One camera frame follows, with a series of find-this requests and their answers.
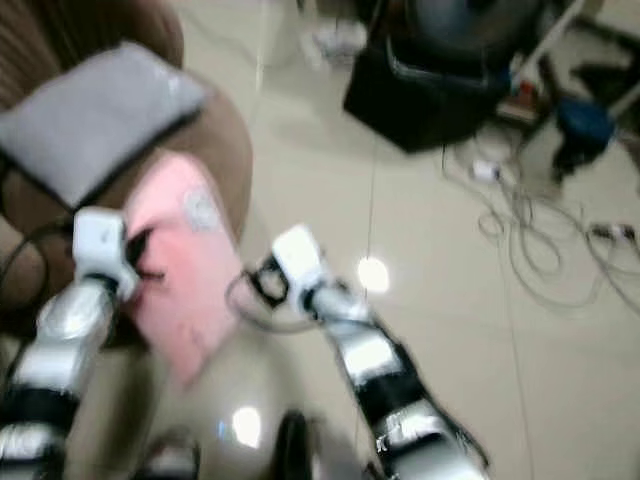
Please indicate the grey cushion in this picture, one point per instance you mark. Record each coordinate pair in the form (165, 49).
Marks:
(100, 120)

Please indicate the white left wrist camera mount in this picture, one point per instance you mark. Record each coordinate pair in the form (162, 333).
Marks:
(100, 245)

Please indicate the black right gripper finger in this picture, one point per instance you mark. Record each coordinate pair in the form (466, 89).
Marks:
(257, 283)

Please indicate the dark blue round device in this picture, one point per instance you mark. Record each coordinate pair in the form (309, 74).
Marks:
(586, 126)

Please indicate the robot left leg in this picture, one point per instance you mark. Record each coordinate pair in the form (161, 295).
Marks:
(178, 462)

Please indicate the black white plug adapter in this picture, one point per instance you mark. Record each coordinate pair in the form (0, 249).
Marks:
(612, 233)

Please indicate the white bundle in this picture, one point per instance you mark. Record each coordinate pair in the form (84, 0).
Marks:
(338, 43)

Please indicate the robot leg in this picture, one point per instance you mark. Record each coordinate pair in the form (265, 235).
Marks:
(178, 462)
(305, 450)

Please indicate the dark round fan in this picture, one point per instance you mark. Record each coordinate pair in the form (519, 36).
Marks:
(470, 20)

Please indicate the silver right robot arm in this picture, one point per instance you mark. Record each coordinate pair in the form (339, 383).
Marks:
(372, 360)

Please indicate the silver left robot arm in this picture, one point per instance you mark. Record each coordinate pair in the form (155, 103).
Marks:
(68, 348)

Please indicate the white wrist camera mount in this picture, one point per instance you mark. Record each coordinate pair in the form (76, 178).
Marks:
(298, 258)
(100, 245)

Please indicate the brown beanbag sofa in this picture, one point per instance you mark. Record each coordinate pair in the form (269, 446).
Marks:
(222, 130)

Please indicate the pink pillow with grey print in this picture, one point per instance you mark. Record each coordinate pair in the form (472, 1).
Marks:
(192, 292)

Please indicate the black box cabinet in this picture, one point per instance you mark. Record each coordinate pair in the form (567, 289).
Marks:
(410, 102)

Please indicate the white stand pole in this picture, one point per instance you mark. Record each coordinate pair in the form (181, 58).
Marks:
(545, 45)

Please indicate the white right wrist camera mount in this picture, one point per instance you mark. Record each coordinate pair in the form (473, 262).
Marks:
(298, 258)

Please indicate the robot right leg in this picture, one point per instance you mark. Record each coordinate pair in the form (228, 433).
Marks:
(305, 450)

